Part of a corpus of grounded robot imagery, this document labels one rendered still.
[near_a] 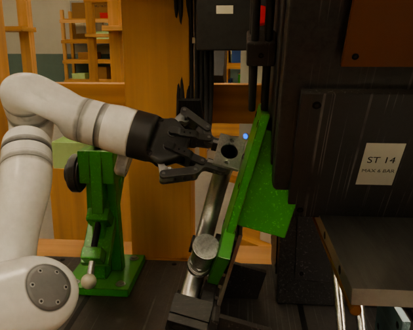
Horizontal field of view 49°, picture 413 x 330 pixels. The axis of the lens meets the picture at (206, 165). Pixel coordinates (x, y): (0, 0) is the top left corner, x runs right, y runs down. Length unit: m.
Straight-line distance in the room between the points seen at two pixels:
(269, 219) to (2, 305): 0.34
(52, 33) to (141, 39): 10.86
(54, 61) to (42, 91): 11.10
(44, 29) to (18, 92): 11.19
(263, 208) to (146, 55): 0.47
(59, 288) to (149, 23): 0.60
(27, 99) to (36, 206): 0.16
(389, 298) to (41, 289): 0.36
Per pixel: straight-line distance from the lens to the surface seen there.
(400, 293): 0.48
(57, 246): 1.19
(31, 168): 0.65
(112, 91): 1.09
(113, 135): 0.68
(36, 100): 0.71
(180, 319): 0.69
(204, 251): 0.63
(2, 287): 0.53
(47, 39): 11.87
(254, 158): 0.59
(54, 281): 0.55
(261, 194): 0.62
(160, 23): 0.97
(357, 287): 0.47
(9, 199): 0.64
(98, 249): 0.86
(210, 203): 0.77
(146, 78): 0.97
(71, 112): 0.70
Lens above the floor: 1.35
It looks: 14 degrees down
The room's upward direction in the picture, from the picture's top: straight up
